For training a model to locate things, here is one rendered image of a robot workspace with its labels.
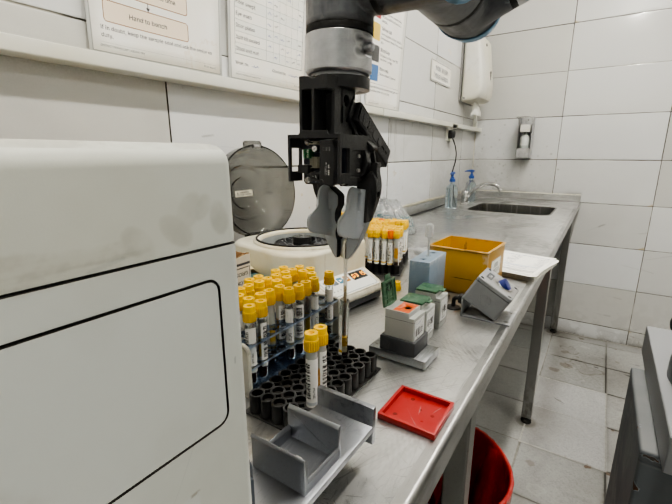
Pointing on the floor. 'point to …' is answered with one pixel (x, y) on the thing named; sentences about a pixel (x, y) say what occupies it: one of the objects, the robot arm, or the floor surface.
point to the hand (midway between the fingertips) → (345, 246)
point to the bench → (449, 353)
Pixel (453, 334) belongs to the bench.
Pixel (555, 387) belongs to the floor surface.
